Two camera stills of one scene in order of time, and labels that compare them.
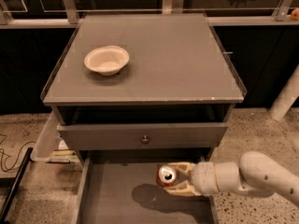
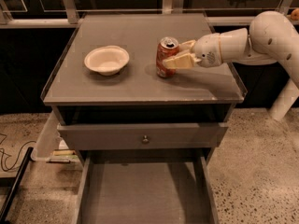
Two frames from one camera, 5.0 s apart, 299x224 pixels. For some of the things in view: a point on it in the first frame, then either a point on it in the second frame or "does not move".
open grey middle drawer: x=120 y=187 does not move
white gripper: x=203 y=177 -> x=206 y=50
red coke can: x=166 y=175 -> x=167 y=47
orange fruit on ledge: x=295 y=14 does not move
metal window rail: x=170 y=5 does not move
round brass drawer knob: x=145 y=141 does not move
